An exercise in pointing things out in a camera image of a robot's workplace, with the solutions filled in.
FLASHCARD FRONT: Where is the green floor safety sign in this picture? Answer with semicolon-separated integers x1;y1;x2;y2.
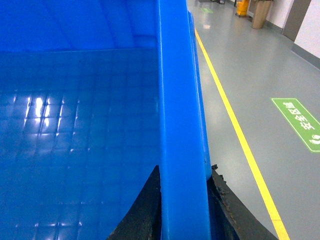
271;97;320;153

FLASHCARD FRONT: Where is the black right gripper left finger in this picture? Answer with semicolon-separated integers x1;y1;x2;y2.
107;165;162;240

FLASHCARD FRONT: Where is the brown cardboard bin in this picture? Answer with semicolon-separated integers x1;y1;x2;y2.
252;0;273;29

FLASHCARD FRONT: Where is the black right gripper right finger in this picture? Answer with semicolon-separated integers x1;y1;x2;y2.
206;164;276;240

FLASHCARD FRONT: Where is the blue plastic crate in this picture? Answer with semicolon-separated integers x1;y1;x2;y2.
0;0;211;240

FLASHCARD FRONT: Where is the yellow mop bucket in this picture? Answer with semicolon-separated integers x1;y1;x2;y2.
235;0;250;18

